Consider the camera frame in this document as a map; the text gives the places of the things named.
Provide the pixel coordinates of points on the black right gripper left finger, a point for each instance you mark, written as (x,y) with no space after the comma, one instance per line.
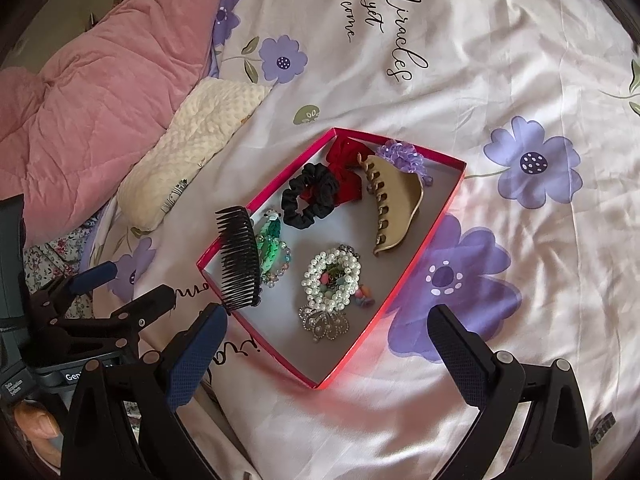
(188,355)

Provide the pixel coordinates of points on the black scrunchie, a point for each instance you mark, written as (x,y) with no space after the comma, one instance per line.
(309,196)

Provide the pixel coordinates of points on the beige hair claw clip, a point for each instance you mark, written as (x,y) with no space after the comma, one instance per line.
(398,197)

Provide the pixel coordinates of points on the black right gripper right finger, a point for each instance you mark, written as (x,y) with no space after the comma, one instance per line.
(486,380)

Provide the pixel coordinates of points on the red velvet bow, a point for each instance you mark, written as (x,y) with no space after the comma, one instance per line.
(343,162)

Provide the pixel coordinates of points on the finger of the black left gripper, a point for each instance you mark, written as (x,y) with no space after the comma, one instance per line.
(146,309)
(93,278)

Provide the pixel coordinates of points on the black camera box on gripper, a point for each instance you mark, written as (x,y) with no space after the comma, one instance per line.
(14,291)

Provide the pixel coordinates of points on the pink quilted comforter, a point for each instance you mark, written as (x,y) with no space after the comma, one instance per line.
(71,132)

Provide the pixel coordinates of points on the purple flower hair accessory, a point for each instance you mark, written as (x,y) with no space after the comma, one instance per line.
(406,158)

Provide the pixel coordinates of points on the green beaded hair clip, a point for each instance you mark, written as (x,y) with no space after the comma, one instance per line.
(268,240)

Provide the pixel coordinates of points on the cream bobble blanket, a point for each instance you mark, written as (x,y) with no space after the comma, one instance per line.
(203,125)

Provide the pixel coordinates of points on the person's left hand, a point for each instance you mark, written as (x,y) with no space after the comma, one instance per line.
(41,429)

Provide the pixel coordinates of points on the white floral bedsheet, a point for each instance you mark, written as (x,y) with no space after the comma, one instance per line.
(538,251)

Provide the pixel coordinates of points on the small black hair clip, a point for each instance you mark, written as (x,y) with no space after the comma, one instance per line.
(600,428)

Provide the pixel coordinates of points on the red shallow jewelry box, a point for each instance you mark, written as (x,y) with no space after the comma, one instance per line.
(331,290)

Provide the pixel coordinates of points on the black hair comb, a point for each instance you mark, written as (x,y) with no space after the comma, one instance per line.
(241,282)

